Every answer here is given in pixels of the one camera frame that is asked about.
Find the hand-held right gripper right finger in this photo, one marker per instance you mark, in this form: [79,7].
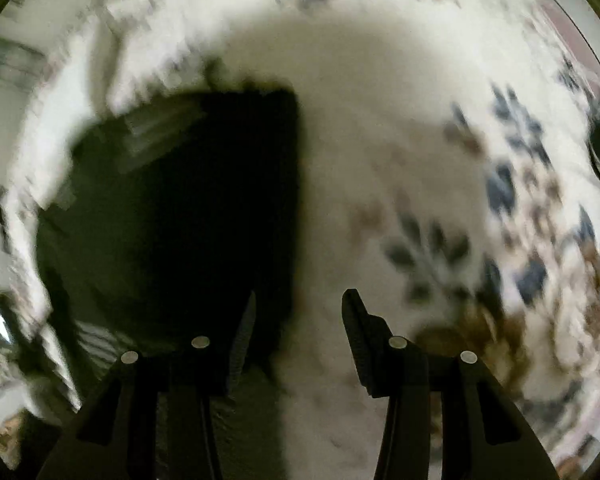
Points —
[360,330]

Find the floral bedsheet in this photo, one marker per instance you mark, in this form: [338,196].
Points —
[380,110]

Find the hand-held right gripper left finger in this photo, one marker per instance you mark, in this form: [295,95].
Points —
[240,350]

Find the black cloth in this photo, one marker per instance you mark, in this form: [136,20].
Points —
[180,210]

